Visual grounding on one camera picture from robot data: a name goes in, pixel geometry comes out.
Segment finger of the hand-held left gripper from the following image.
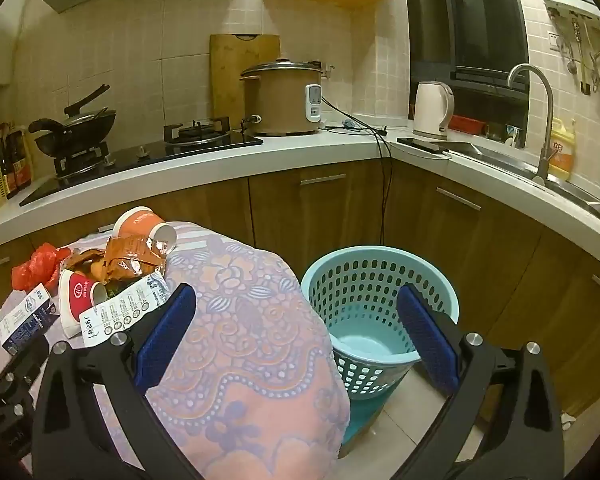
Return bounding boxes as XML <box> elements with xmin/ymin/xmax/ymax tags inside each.
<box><xmin>0</xmin><ymin>332</ymin><xmax>49</xmax><ymax>461</ymax></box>

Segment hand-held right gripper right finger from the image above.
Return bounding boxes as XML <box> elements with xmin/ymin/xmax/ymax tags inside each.
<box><xmin>395</xmin><ymin>282</ymin><xmax>566</xmax><ymax>480</ymax></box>

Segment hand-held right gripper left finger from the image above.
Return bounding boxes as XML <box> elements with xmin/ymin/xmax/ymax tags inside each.
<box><xmin>31</xmin><ymin>282</ymin><xmax>206</xmax><ymax>480</ymax></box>

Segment light blue plastic basket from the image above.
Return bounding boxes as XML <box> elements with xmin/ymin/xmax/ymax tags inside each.
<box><xmin>300</xmin><ymin>246</ymin><xmax>460</xmax><ymax>401</ymax></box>

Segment orange snack wrapper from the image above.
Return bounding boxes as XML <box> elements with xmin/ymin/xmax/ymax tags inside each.
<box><xmin>60</xmin><ymin>235</ymin><xmax>167</xmax><ymax>286</ymax></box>

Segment blue and white carton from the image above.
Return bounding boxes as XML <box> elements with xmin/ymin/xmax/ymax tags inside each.
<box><xmin>0</xmin><ymin>282</ymin><xmax>61</xmax><ymax>353</ymax></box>

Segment red plastic bag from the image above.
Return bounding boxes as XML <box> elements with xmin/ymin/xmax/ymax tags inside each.
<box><xmin>11</xmin><ymin>242</ymin><xmax>71</xmax><ymax>292</ymax></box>

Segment floral pink cloth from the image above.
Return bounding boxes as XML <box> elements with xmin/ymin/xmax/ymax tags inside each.
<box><xmin>0</xmin><ymin>220</ymin><xmax>352</xmax><ymax>480</ymax></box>

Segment red and white paper cup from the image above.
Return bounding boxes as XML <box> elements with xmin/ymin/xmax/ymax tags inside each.
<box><xmin>58</xmin><ymin>269</ymin><xmax>108</xmax><ymax>338</ymax></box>

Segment teal plastic tray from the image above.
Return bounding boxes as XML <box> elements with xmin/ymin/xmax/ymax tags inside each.
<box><xmin>337</xmin><ymin>365</ymin><xmax>416</xmax><ymax>456</ymax></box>

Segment orange paper cup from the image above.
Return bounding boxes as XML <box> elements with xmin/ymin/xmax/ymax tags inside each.
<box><xmin>112</xmin><ymin>206</ymin><xmax>178</xmax><ymax>256</ymax></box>

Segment dark sauce bottle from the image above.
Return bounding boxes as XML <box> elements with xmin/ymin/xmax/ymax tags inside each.
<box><xmin>11</xmin><ymin>129</ymin><xmax>33</xmax><ymax>191</ymax></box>
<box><xmin>0</xmin><ymin>135</ymin><xmax>17</xmax><ymax>199</ymax></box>

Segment black gas stove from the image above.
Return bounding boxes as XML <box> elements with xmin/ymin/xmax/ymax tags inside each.
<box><xmin>19</xmin><ymin>116</ymin><xmax>264</xmax><ymax>207</ymax></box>

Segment black phone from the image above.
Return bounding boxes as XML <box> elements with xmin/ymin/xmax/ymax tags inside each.
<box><xmin>397</xmin><ymin>137</ymin><xmax>443</xmax><ymax>155</ymax></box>

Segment steel sink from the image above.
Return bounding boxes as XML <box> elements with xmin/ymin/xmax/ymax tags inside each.
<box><xmin>440</xmin><ymin>140</ymin><xmax>600</xmax><ymax>231</ymax></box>

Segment red box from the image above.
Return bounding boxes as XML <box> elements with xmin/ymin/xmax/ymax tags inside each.
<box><xmin>450</xmin><ymin>115</ymin><xmax>486</xmax><ymax>136</ymax></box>

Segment black wok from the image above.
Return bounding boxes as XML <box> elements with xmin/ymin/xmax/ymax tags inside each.
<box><xmin>28</xmin><ymin>85</ymin><xmax>117</xmax><ymax>158</ymax></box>

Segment yellow detergent bottle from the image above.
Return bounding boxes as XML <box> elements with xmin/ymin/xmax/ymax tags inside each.
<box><xmin>550</xmin><ymin>117</ymin><xmax>577</xmax><ymax>182</ymax></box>

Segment white electric kettle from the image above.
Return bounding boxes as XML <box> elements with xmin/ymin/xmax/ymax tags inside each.
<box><xmin>412</xmin><ymin>81</ymin><xmax>455</xmax><ymax>140</ymax></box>

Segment steel faucet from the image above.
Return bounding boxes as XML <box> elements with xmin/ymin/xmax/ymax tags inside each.
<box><xmin>507</xmin><ymin>63</ymin><xmax>554</xmax><ymax>183</ymax></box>

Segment brown rice cooker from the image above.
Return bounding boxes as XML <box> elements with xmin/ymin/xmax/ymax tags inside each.
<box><xmin>240</xmin><ymin>58</ymin><xmax>326</xmax><ymax>136</ymax></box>

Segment white power meter plug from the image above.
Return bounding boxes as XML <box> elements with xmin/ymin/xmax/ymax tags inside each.
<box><xmin>305</xmin><ymin>83</ymin><xmax>323</xmax><ymax>122</ymax></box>

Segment wooden cutting board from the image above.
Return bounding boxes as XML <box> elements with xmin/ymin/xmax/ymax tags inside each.
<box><xmin>210</xmin><ymin>33</ymin><xmax>281</xmax><ymax>126</ymax></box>

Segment dark window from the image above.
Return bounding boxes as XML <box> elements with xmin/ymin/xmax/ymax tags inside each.
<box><xmin>402</xmin><ymin>0</ymin><xmax>531</xmax><ymax>136</ymax></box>

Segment hanging kitchen utensils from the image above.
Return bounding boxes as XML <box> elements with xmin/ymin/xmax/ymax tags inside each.
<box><xmin>562</xmin><ymin>15</ymin><xmax>600</xmax><ymax>96</ymax></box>

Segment black power cable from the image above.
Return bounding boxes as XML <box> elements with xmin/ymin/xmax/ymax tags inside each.
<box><xmin>322</xmin><ymin>100</ymin><xmax>397</xmax><ymax>247</ymax></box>

